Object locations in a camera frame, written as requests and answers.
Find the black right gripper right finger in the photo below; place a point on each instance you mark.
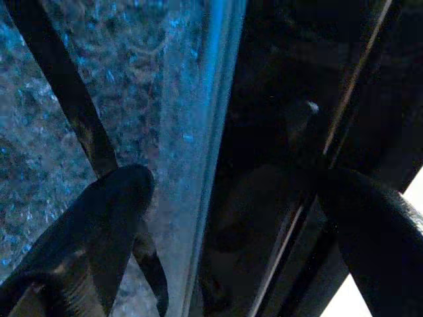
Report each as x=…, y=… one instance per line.
x=380, y=237

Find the textured glass pane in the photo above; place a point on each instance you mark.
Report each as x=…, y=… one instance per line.
x=132, y=82

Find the black metal door frame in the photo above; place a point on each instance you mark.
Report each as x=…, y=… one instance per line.
x=281, y=99

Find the black diagonal metal bar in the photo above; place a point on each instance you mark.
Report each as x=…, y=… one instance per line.
x=76, y=99

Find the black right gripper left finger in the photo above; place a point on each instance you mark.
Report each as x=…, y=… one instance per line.
x=89, y=224

